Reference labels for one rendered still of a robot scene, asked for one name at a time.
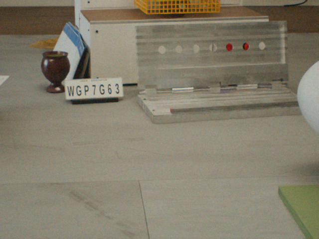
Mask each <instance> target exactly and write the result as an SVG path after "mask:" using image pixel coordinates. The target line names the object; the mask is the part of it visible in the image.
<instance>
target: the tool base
mask: <svg viewBox="0 0 319 239"><path fill-rule="evenodd" d="M282 86H287V83H280V82H271V83H270V84H260V85H258V87H262V88H256V89H241V90H237V89H236V88H237V86H223V87H220V86H219V85H211V86H208V87H204V88H193V90H194V91H196V92H186V93H170V92H172V89H166V90H156V89H155V88H153V89H145V90H144V91H139V93H140V94H141V95H137V102H138V103H139V104H140V106H141V107H142V108H143V110H144V111H145V112H146V114H147V115H148V117H149V118H150V119H151V121H152V122H153V123H154V124H157V123H172V122H188V121H204V120H226V119H242V118H257V117H273V116H288V115H302V112H301V110H300V107H299V105H287V106H271V107H254V108H238V109H221V110H205V111H188V112H172V113H171V112H170V109H173V108H190V107H206V106H223V105H240V104H257V103H274V102H290V101H298V99H297V98H295V97H294V96H292V95H291V92H290V91H291V89H287V88H286V87H282ZM263 87H269V88H263ZM220 89H225V90H220ZM226 89H233V90H226ZM198 90H206V91H198ZM207 90H208V91H207ZM161 92H169V93H161ZM143 93H144V94H143ZM157 93H159V94H157ZM144 99H146V100H144ZM152 110H155V111H152Z"/></svg>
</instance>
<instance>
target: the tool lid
mask: <svg viewBox="0 0 319 239"><path fill-rule="evenodd" d="M135 38H136V59H137V80H138V89H146V85H156V88H157V89H158V88H171V89H172V93H186V92H193V87H196V86H210V82H219V85H234V84H236V86H237V88H236V89H237V90H241V89H256V88H257V87H258V85H257V83H271V82H272V79H281V82H288V81H289V73H288V40H287V21H257V22H225V23H193V24H160V25H136V26H135ZM260 42H263V43H264V44H265V48H264V49H263V50H261V49H260V48H259V43H260ZM228 43H230V44H232V46H233V48H232V50H231V51H228V50H227V49H226V45H227V44H228ZM244 43H248V45H249V48H248V50H244V49H243V47H242V46H243V44H244ZM211 44H214V45H215V46H216V50H215V51H214V52H212V51H210V49H209V47H210V45H211ZM178 45H180V46H181V47H182V52H181V53H177V52H176V47H177V46H178ZM194 45H198V46H199V51H198V52H194V51H193V49H192V48H193V46H194ZM160 46H164V47H165V53H163V54H161V53H159V47H160Z"/></svg>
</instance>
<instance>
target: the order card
mask: <svg viewBox="0 0 319 239"><path fill-rule="evenodd" d="M64 83H65V96H66V100H76V99H94V98H112V97H123V96H124V94H123V83H122V77H117V78H97V79H76V80H65V81H64Z"/></svg>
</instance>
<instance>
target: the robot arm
mask: <svg viewBox="0 0 319 239"><path fill-rule="evenodd" d="M297 97H298V103H299V107H300V110H301V112H302V114H303V116H304V118H305V119H306V121H307V122H308V123H309V125H310V126H311V127H312V128H313V129H314V130H315V131H316V132H317V133H318V134H319V61H318V62H316V63H315V64H314V65H312V66H311V67H310V68H309V69H308V70H307V71H306V73H305V74H304V75H303V77H302V79H301V81H300V83H299V86H298V93H297Z"/></svg>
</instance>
